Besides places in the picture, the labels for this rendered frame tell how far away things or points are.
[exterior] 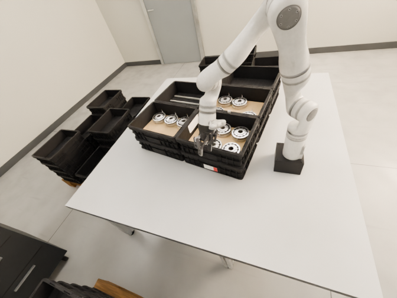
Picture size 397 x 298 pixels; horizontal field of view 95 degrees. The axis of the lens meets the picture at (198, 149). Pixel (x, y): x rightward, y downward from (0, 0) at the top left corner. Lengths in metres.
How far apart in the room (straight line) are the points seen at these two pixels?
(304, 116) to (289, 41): 0.34
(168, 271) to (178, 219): 0.76
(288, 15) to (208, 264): 1.55
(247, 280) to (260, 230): 0.71
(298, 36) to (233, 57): 0.18
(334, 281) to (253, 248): 0.30
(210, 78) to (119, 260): 1.66
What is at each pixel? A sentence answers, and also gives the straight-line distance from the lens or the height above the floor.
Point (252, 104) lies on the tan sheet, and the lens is 1.36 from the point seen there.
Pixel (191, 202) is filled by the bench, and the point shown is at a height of 0.70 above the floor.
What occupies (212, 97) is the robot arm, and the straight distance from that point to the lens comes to 0.75.
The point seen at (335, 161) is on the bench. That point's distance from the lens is 1.25.
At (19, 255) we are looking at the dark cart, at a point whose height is 0.46.
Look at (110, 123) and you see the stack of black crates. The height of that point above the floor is 0.49.
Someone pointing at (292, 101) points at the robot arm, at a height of 1.13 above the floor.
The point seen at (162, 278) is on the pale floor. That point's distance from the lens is 1.74.
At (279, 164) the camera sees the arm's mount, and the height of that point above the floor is 0.77.
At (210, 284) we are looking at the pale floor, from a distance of 1.64.
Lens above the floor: 1.62
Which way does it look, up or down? 46 degrees down
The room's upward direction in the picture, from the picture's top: 17 degrees counter-clockwise
